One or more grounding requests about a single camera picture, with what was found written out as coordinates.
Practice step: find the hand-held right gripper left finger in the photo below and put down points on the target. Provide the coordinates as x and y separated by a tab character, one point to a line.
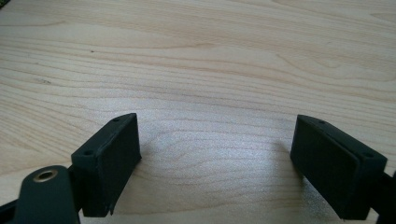
107	165

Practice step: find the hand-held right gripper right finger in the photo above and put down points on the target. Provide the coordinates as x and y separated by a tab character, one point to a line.
336	168

